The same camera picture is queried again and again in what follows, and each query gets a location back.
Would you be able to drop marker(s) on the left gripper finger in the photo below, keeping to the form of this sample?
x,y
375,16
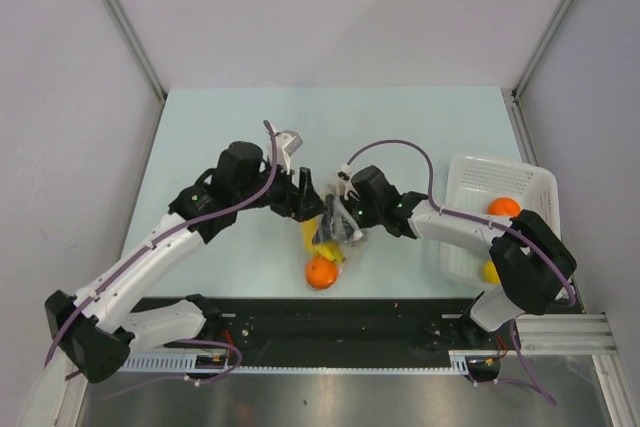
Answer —
x,y
310,204
305,185

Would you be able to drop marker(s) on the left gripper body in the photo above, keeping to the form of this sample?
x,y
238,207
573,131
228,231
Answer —
x,y
283,200

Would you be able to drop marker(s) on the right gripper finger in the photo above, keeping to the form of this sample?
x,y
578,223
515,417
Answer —
x,y
346,225
326,230

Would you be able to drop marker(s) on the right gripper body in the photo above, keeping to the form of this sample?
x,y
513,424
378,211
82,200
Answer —
x,y
366,215

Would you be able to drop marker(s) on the clear zip top bag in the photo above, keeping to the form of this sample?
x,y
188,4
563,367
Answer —
x,y
351,249

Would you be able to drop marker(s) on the yellow fake banana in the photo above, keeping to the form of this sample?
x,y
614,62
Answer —
x,y
328,250

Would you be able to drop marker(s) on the orange fake fruit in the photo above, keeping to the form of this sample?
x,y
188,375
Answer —
x,y
321,273
504,207

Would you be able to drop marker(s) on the yellow fake bell pepper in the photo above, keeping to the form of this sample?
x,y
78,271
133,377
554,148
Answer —
x,y
490,274

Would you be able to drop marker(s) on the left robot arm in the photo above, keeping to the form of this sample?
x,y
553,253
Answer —
x,y
95,326

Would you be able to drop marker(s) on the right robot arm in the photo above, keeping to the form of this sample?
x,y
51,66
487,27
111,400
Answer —
x,y
532,263

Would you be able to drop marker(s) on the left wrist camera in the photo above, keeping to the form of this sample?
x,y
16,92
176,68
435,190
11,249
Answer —
x,y
287,143

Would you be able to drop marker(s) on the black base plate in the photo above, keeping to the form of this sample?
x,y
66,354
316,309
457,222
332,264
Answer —
x,y
353,331

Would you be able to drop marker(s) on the white slotted cable duct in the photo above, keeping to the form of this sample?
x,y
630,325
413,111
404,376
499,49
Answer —
x,y
209,362

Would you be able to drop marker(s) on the left aluminium frame post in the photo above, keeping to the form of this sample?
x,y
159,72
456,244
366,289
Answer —
x,y
132,41

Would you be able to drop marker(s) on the aluminium frame post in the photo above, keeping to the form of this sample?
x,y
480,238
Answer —
x,y
549,34
132,41

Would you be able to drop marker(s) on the right aluminium frame post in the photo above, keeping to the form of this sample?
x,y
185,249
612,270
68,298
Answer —
x,y
549,34

